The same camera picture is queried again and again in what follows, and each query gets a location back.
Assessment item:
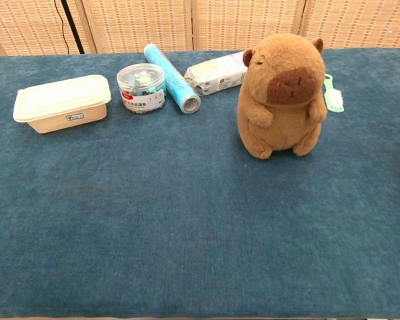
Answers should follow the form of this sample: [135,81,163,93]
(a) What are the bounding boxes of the blue table cloth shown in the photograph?
[0,48,400,319]

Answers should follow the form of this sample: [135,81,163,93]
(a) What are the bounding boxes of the blue cling film roll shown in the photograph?
[143,43,202,113]

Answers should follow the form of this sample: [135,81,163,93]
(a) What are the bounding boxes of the white wet wipes pack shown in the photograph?
[183,51,249,97]

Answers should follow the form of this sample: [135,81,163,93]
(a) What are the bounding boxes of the clear jar of coloured clips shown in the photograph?
[116,63,167,115]

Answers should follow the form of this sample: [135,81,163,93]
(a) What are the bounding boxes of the brown capybara plush toy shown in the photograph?
[237,33,329,160]

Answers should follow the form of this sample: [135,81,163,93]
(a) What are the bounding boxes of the woven bamboo folding screen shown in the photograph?
[0,0,400,57]

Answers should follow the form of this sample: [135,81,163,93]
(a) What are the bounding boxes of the green plastic brush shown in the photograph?
[322,75,346,113]

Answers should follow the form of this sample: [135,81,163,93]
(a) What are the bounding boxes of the cream lidded plastic box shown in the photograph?
[13,74,112,135]

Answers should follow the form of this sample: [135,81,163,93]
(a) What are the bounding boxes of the black stand pole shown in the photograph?
[60,0,85,55]

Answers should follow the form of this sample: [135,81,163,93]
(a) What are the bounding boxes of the black cable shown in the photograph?
[53,0,71,53]

